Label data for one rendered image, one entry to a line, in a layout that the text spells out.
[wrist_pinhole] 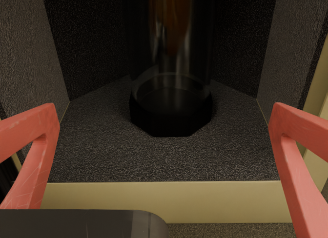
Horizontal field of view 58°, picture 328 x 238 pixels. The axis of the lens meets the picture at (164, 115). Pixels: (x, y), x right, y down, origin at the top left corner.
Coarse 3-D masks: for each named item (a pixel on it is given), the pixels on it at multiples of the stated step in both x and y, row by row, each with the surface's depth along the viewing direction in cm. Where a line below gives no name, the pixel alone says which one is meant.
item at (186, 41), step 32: (128, 0) 26; (160, 0) 24; (192, 0) 25; (128, 32) 28; (160, 32) 26; (192, 32) 26; (160, 64) 28; (192, 64) 28; (160, 96) 30; (192, 96) 31
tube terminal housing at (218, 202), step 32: (320, 64) 24; (320, 96) 26; (320, 160) 27; (64, 192) 30; (96, 192) 30; (128, 192) 30; (160, 192) 30; (192, 192) 30; (224, 192) 30; (256, 192) 30; (320, 192) 30
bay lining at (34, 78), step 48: (0, 0) 24; (48, 0) 32; (96, 0) 36; (240, 0) 34; (288, 0) 28; (0, 48) 23; (48, 48) 33; (96, 48) 39; (240, 48) 37; (288, 48) 28; (0, 96) 23; (48, 96) 33; (288, 96) 28
